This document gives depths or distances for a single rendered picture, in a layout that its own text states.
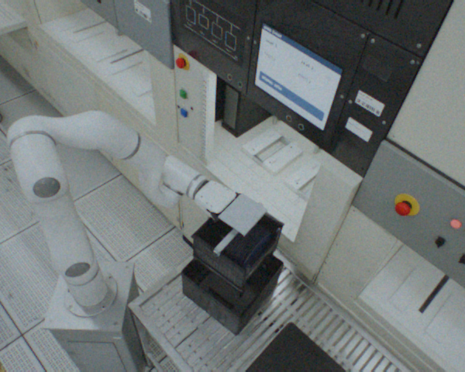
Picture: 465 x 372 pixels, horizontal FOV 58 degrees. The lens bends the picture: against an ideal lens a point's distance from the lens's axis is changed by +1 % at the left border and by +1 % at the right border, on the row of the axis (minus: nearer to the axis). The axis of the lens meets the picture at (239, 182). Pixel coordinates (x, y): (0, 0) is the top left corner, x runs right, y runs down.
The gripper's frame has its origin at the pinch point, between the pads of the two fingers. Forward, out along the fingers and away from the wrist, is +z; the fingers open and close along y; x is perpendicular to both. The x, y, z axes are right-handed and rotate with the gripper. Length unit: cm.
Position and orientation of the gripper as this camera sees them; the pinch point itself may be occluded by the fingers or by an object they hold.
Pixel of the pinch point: (241, 215)
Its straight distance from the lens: 126.3
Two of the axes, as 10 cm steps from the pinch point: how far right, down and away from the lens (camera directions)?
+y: -6.0, 5.8, -5.5
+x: 0.8, -6.4, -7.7
